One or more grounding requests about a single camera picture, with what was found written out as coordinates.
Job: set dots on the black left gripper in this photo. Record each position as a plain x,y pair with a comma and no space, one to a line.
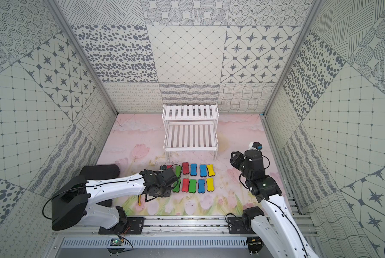
172,176

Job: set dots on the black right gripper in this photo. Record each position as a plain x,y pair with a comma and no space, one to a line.
236,160

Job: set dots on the green eraser shelf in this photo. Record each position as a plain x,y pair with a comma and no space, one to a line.
176,187
178,170
192,186

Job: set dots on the green eraser top shelf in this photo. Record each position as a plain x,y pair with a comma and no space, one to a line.
178,170

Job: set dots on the blue eraser top shelf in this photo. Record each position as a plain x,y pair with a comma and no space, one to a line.
193,169
203,170

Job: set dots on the blue eraser shelf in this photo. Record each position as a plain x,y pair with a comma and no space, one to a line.
193,169
203,170
201,186

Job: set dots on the yellow eraser top shelf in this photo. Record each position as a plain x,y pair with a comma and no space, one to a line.
210,170

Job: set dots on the yellow eraser shelf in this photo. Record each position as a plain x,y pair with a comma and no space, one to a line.
210,184
210,170

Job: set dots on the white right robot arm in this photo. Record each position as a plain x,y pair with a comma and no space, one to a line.
272,221

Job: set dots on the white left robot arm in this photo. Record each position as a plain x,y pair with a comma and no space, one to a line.
78,202

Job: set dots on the white slatted two-tier shelf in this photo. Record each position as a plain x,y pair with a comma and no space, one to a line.
190,128

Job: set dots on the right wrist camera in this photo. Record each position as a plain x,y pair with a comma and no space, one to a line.
256,145

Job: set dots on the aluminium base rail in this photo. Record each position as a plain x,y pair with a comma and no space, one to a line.
189,231

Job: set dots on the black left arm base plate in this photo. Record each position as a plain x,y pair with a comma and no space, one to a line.
133,225

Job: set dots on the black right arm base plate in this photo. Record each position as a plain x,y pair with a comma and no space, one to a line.
240,225

